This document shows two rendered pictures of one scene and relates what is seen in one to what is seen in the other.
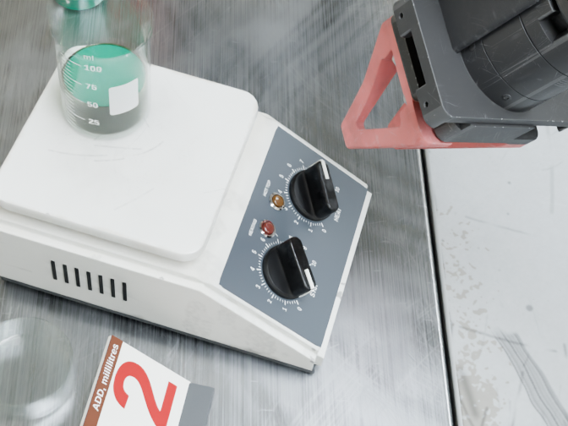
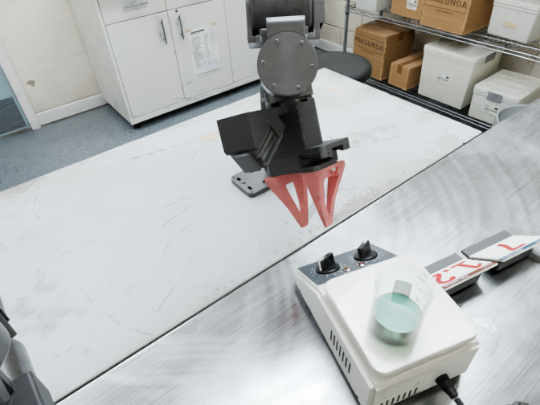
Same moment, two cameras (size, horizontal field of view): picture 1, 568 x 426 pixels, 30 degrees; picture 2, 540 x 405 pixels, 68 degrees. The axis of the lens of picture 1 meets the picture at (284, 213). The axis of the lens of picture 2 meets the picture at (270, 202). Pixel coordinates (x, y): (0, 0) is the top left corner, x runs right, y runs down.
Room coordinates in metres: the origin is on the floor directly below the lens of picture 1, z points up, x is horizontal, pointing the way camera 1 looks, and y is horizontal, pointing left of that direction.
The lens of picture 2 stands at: (0.58, 0.26, 1.36)
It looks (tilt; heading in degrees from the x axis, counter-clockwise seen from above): 40 degrees down; 244
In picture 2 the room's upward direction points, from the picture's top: 4 degrees counter-clockwise
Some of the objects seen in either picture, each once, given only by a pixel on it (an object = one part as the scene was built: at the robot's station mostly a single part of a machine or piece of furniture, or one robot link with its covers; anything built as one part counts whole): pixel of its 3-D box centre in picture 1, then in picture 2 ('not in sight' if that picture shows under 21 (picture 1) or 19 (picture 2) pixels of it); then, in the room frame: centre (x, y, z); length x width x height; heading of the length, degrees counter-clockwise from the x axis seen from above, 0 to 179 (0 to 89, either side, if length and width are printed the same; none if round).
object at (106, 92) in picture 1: (100, 62); (399, 309); (0.38, 0.11, 1.02); 0.06 x 0.05 x 0.08; 68
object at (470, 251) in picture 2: not in sight; (504, 244); (0.11, 0.06, 0.92); 0.09 x 0.06 x 0.04; 178
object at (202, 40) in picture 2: not in sight; (204, 49); (-0.28, -2.39, 0.40); 0.24 x 0.01 x 0.30; 10
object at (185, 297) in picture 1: (173, 204); (378, 312); (0.35, 0.07, 0.94); 0.22 x 0.13 x 0.08; 83
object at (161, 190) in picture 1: (130, 147); (396, 307); (0.35, 0.09, 0.98); 0.12 x 0.12 x 0.01; 82
